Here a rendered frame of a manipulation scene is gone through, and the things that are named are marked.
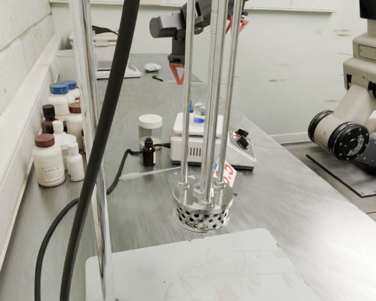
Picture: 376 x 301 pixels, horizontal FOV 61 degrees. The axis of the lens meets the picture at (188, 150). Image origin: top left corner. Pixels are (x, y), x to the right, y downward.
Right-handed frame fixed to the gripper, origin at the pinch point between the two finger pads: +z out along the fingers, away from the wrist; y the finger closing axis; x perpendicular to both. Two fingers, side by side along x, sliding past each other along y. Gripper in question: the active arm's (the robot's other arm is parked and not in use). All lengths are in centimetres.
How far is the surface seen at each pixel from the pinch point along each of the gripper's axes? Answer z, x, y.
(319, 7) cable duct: -22, 70, -149
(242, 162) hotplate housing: 8.1, 21.9, 37.6
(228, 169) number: 8.3, 18.8, 41.1
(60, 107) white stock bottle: 1.6, -26.6, 29.4
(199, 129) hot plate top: 1.2, 11.3, 36.6
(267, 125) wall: 66, 47, -144
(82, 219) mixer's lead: -14, 10, 89
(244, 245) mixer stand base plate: 9, 23, 63
